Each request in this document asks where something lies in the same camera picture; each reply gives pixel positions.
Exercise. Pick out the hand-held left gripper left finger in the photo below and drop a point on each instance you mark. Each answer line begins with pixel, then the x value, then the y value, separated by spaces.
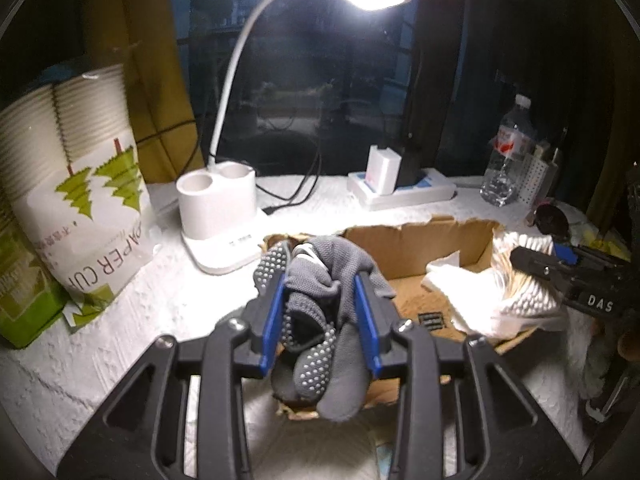
pixel 272 332

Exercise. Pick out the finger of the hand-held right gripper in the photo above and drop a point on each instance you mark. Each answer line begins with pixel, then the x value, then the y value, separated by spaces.
pixel 537 262
pixel 567 253

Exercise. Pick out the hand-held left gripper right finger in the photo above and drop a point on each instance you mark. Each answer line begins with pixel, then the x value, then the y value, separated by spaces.
pixel 367 325

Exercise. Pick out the white cloth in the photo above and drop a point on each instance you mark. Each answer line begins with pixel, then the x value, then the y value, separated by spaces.
pixel 480 287

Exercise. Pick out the grey dotted work glove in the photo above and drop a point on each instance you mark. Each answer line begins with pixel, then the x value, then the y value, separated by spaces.
pixel 320 265

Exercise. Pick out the cardboard box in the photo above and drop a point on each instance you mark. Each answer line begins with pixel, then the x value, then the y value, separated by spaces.
pixel 450 245

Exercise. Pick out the dark round pouch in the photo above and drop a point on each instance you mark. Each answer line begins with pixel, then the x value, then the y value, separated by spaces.
pixel 552 220

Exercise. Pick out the small black ribbed object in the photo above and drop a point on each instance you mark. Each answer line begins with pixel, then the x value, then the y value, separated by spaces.
pixel 431 321

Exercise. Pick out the white perforated holder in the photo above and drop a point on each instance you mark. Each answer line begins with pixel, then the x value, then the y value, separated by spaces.
pixel 537 180

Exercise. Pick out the clear plastic water bottle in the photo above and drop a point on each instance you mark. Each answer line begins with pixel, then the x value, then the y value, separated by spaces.
pixel 507 160

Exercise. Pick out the white textured table cover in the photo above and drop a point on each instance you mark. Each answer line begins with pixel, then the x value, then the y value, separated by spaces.
pixel 150 290

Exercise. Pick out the white desk lamp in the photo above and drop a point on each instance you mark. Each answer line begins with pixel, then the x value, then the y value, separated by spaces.
pixel 220 210

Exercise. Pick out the white power strip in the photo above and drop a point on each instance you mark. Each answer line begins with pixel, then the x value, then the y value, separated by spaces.
pixel 420 196

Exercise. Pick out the white charger block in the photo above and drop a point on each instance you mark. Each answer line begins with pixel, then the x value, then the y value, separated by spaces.
pixel 382 170

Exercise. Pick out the black power adapter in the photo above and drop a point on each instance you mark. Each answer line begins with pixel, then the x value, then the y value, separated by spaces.
pixel 411 167

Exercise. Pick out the green paper cup pack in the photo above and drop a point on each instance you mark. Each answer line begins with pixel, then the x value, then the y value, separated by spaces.
pixel 25 305

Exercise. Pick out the white paper cup pack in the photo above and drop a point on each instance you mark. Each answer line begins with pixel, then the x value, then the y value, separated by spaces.
pixel 65 160

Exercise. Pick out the yellow curtain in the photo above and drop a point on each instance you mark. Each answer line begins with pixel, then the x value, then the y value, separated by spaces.
pixel 145 60

